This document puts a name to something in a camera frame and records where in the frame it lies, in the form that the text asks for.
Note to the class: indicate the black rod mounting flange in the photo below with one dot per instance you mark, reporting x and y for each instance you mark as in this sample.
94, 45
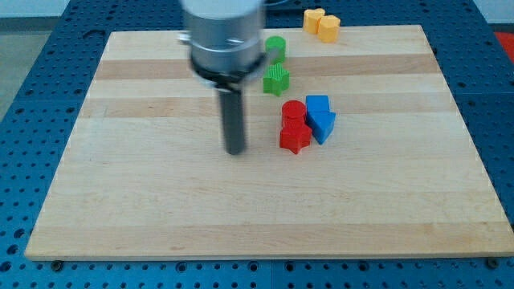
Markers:
232, 80

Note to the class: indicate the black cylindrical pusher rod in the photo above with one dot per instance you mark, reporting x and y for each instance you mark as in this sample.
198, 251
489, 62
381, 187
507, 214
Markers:
232, 117

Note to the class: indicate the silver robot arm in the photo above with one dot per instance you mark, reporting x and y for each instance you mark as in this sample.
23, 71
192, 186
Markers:
227, 52

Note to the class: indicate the green star block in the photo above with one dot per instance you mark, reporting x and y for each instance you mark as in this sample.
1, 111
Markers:
276, 80

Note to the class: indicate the red star block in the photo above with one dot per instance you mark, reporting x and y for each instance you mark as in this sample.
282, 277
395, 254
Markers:
295, 137

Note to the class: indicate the blue cube block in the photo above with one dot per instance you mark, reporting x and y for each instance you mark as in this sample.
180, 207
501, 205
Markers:
317, 103

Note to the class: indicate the green cylinder block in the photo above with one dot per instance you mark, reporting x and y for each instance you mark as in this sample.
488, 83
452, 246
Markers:
276, 45

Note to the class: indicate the red cylinder block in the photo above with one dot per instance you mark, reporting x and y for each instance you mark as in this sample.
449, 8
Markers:
293, 114

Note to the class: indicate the blue triangle block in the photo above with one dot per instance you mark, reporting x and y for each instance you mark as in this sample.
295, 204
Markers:
321, 124

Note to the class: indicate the yellow heart block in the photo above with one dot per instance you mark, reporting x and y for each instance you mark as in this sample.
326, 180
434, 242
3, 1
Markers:
311, 20

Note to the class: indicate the yellow hexagon block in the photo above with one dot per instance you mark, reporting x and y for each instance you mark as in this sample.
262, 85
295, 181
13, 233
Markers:
328, 28

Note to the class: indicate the wooden board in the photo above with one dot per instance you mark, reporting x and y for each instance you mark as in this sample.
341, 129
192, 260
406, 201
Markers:
144, 175

